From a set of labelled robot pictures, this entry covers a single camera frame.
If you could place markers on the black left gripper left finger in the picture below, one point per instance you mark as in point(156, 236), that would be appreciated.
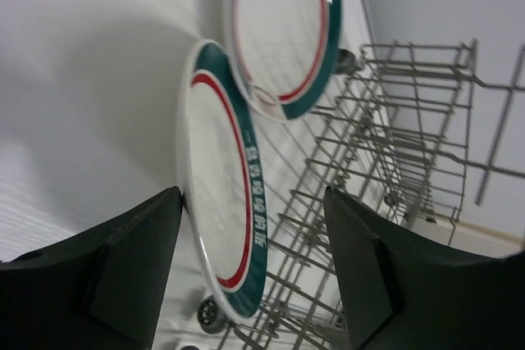
point(100, 289)

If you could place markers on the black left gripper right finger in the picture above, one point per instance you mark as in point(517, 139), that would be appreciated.
point(402, 291)

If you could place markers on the green red rimmed plate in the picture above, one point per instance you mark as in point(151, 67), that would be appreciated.
point(220, 174)
point(282, 52)

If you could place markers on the grey wire dish rack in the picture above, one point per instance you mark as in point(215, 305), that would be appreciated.
point(417, 135)

